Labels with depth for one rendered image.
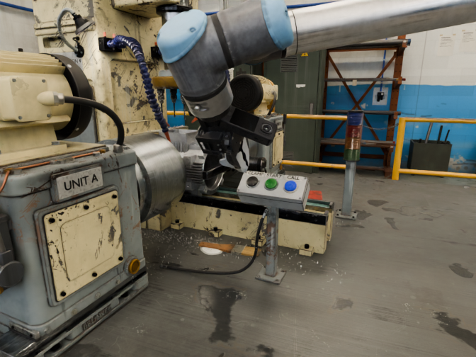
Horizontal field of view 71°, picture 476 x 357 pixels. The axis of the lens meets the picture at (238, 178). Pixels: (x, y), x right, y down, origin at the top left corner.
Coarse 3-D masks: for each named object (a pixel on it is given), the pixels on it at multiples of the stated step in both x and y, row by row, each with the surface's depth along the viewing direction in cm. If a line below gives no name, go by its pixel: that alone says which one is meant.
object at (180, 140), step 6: (162, 132) 120; (174, 132) 118; (180, 132) 117; (186, 132) 117; (192, 132) 119; (174, 138) 118; (180, 138) 117; (186, 138) 116; (192, 138) 119; (174, 144) 119; (180, 144) 118; (186, 144) 117; (180, 150) 119; (186, 150) 117
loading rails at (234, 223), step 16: (224, 192) 125; (176, 208) 123; (192, 208) 120; (208, 208) 117; (224, 208) 114; (240, 208) 111; (256, 208) 108; (320, 208) 110; (176, 224) 120; (192, 224) 121; (208, 224) 118; (224, 224) 115; (240, 224) 113; (256, 224) 110; (288, 224) 105; (304, 224) 103; (320, 224) 101; (288, 240) 106; (304, 240) 104; (320, 240) 102
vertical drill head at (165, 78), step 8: (184, 0) 109; (168, 16) 109; (160, 72) 113; (168, 72) 111; (152, 80) 114; (160, 80) 110; (168, 80) 109; (160, 88) 112; (168, 88) 111; (176, 88) 111; (160, 96) 117; (176, 96) 124; (184, 104) 114; (184, 112) 115
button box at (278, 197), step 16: (256, 176) 85; (272, 176) 84; (288, 176) 82; (240, 192) 84; (256, 192) 82; (272, 192) 81; (288, 192) 79; (304, 192) 79; (288, 208) 82; (304, 208) 80
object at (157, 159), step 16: (112, 144) 87; (128, 144) 86; (144, 144) 90; (160, 144) 95; (144, 160) 86; (160, 160) 90; (176, 160) 96; (144, 176) 85; (160, 176) 89; (176, 176) 95; (144, 192) 85; (160, 192) 89; (176, 192) 97; (144, 208) 87; (160, 208) 93
